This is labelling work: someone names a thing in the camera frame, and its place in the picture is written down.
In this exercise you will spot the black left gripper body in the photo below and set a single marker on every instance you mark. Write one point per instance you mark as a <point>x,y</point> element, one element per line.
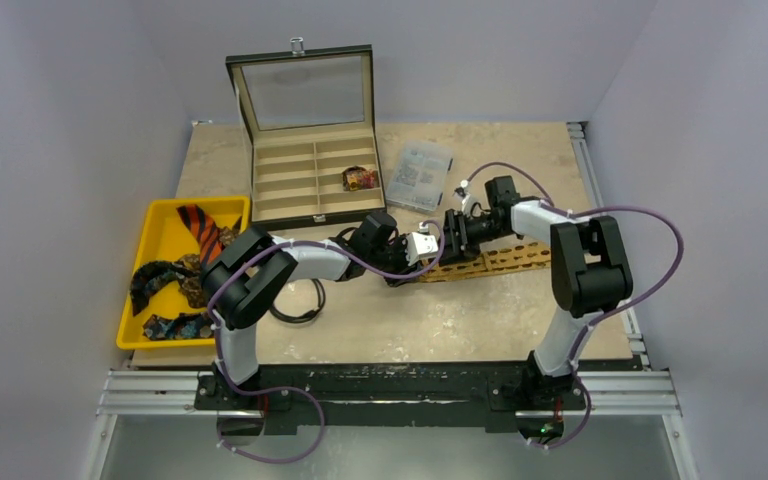
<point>391,258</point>

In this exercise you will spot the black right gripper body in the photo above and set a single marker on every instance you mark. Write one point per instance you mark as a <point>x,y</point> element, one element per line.
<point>454,235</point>

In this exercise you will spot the cream insect print tie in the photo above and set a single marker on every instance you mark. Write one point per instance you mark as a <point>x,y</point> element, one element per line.
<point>518,258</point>

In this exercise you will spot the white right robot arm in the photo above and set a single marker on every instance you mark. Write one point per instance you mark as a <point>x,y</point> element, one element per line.
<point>590,273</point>

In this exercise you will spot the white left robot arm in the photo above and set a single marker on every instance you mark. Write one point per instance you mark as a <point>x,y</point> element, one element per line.
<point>243,282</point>

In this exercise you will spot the rolled colourful tie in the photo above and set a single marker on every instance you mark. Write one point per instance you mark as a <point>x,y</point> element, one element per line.
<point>357,178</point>

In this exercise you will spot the clear plastic organiser box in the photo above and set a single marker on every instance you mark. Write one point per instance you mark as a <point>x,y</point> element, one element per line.
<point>418,180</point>

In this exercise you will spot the black compartment tie box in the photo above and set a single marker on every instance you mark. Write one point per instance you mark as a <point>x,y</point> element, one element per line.
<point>309,114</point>

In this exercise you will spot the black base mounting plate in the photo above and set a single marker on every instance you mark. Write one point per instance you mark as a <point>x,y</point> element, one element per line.
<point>496,396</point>

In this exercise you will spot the orange navy striped tie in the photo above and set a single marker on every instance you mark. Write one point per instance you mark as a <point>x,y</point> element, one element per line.
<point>204,230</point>

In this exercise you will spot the grey floral tie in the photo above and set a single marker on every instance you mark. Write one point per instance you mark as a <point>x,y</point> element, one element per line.
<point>225,235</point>

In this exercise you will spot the dark patterned tie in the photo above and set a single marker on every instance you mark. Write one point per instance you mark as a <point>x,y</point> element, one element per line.
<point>154,276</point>

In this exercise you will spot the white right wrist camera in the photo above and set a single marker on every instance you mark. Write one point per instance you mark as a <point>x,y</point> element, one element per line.
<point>466,199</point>

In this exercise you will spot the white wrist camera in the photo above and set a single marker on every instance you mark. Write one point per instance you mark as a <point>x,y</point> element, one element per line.
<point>466,199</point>
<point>420,245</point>

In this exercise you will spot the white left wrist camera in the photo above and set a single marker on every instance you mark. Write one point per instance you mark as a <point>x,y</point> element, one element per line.
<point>420,245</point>

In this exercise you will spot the aluminium frame rail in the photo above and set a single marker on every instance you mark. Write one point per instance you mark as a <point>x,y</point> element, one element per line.
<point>610,388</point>

